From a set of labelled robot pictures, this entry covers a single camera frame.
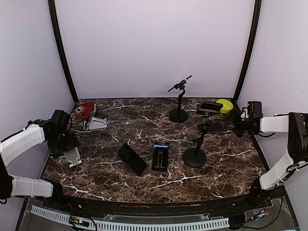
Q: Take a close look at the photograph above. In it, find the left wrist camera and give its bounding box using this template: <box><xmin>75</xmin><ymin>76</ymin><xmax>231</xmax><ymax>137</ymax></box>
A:
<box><xmin>51</xmin><ymin>110</ymin><xmax>70</xmax><ymax>130</ymax></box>

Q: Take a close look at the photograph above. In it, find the purple phone in clear case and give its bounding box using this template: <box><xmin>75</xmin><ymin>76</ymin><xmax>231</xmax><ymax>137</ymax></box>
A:
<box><xmin>86</xmin><ymin>104</ymin><xmax>96</xmax><ymax>129</ymax></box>

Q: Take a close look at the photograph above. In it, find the black phone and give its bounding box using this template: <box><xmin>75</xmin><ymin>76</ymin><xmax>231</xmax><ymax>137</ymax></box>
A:
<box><xmin>116</xmin><ymin>143</ymin><xmax>147</xmax><ymax>177</ymax></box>

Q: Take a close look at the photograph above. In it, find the dark phone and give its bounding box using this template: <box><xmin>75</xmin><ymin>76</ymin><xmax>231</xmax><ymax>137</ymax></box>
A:
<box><xmin>200</xmin><ymin>102</ymin><xmax>223</xmax><ymax>113</ymax></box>

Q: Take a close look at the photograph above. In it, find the grey small phone stand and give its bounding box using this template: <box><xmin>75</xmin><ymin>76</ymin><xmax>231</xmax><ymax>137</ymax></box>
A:
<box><xmin>64</xmin><ymin>147</ymin><xmax>82</xmax><ymax>168</ymax></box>

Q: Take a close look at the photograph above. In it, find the red patterned round plate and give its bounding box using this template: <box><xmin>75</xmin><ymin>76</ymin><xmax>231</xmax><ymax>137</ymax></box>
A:
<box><xmin>75</xmin><ymin>103</ymin><xmax>96</xmax><ymax>119</ymax></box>

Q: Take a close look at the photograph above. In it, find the white folding phone stand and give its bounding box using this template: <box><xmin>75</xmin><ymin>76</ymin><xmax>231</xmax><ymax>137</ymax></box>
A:
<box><xmin>84</xmin><ymin>116</ymin><xmax>107</xmax><ymax>131</ymax></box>

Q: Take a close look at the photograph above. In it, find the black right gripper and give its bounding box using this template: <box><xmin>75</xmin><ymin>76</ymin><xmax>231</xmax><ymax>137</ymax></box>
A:
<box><xmin>222</xmin><ymin>109</ymin><xmax>253</xmax><ymax>138</ymax></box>

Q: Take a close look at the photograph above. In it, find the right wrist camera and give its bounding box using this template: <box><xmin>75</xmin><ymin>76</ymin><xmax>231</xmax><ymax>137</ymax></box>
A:
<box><xmin>247</xmin><ymin>101</ymin><xmax>263</xmax><ymax>119</ymax></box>

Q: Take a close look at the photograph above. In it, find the black front tripod phone stand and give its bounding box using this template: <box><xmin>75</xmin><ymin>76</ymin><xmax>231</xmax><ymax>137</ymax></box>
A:
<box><xmin>183</xmin><ymin>104</ymin><xmax>219</xmax><ymax>168</ymax></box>

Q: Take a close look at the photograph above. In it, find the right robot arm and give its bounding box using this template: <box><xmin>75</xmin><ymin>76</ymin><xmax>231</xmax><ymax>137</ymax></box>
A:
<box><xmin>231</xmin><ymin>101</ymin><xmax>308</xmax><ymax>209</ymax></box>

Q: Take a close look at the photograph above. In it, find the black rear gooseneck phone stand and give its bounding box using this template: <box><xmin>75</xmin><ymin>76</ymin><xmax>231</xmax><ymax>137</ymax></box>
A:
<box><xmin>168</xmin><ymin>75</ymin><xmax>192</xmax><ymax>123</ymax></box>

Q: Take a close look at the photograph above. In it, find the white cable duct strip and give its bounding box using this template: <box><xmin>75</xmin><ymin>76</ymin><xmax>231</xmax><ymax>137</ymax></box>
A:
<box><xmin>30</xmin><ymin>205</ymin><xmax>230</xmax><ymax>231</ymax></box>

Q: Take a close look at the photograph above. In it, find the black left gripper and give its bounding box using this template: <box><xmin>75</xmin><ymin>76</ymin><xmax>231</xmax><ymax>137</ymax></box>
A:
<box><xmin>48</xmin><ymin>132</ymin><xmax>80</xmax><ymax>159</ymax></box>

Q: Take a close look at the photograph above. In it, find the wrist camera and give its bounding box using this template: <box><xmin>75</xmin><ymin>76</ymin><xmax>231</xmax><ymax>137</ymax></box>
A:
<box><xmin>51</xmin><ymin>110</ymin><xmax>70</xmax><ymax>130</ymax></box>
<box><xmin>247</xmin><ymin>101</ymin><xmax>263</xmax><ymax>119</ymax></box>

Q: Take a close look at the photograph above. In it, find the lime green plastic bowl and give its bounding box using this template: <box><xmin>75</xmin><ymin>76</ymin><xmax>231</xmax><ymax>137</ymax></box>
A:
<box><xmin>216</xmin><ymin>99</ymin><xmax>233</xmax><ymax>114</ymax></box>

